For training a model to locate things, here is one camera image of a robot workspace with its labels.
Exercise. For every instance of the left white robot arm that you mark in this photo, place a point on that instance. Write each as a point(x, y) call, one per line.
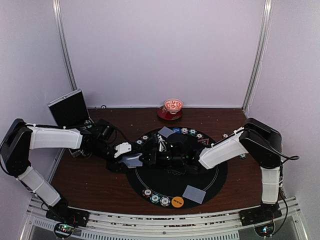
point(25, 141)

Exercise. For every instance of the orange black chips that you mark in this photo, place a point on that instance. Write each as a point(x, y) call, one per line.
point(199, 136)
point(147, 193)
point(145, 137)

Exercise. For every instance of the blue small blind button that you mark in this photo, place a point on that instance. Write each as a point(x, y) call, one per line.
point(177, 130)

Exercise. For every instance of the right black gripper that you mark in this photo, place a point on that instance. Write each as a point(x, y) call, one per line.
point(154, 158)

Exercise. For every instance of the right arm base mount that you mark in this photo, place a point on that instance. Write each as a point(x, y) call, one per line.
point(262, 219)

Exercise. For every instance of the single grey playing card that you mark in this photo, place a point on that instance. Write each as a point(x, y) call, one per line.
point(166, 132)

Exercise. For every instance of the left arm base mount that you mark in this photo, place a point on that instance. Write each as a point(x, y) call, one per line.
point(66, 225)

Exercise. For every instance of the red white patterned bowl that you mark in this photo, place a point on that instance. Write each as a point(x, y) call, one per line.
point(173, 105)

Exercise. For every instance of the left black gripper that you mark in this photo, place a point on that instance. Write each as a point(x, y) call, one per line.
point(114, 165)

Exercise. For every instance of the right aluminium frame post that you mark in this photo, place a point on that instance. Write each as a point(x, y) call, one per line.
point(260, 50)

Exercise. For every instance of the grey playing card deck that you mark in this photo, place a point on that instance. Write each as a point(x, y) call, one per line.
point(132, 161)

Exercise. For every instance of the orange big blind button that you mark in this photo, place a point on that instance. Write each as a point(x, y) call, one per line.
point(177, 202)

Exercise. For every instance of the dark red saucer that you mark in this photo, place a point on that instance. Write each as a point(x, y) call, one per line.
point(164, 114)

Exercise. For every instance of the aluminium poker case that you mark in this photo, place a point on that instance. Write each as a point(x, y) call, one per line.
point(70, 110)

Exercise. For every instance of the red black triangle marker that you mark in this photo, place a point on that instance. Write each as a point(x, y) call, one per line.
point(204, 141)

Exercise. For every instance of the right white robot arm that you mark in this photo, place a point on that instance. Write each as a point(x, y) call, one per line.
point(263, 143)

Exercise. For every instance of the black round poker mat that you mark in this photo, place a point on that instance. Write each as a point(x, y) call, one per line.
point(171, 183)

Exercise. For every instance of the green chips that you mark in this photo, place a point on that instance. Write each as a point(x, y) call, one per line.
point(192, 132)
point(140, 142)
point(154, 198)

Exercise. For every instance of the front aluminium rail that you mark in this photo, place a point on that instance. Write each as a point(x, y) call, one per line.
point(224, 225)

